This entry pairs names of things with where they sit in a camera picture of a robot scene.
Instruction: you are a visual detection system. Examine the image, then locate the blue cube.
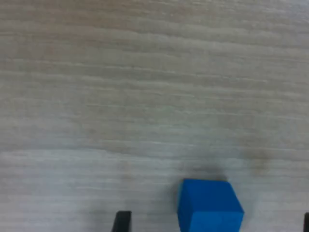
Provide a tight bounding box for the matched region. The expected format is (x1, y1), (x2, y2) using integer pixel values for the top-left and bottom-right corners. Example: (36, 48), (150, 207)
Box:
(177, 178), (245, 232)

